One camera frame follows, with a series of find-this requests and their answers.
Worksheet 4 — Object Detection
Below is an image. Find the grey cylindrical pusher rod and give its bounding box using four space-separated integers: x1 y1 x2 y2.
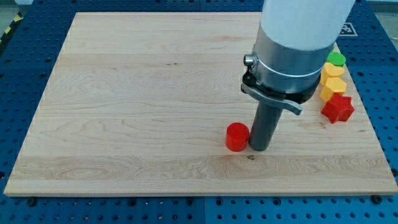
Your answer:
248 103 282 151

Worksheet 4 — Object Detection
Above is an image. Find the black clamp with silver lever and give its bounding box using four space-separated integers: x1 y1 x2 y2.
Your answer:
241 70 320 115

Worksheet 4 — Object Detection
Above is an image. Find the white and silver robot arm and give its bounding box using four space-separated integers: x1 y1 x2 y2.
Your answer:
241 0 355 151

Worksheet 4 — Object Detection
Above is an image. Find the red star block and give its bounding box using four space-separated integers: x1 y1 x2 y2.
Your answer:
321 93 354 124

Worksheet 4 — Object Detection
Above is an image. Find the green circle block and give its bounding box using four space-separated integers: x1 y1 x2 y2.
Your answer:
326 52 346 67

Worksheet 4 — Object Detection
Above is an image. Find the red cylinder block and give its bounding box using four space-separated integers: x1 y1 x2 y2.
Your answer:
225 123 249 152

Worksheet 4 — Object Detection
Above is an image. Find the yellow hexagon block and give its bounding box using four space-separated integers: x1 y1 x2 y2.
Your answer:
320 77 347 102

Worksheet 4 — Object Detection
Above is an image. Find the yellow heart block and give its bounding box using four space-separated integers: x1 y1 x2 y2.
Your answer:
320 62 345 85

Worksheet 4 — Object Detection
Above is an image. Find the light wooden board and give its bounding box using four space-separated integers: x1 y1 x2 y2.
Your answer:
4 12 397 197

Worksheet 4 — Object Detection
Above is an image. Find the black and white fiducial tag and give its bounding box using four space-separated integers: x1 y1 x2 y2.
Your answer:
339 22 358 37

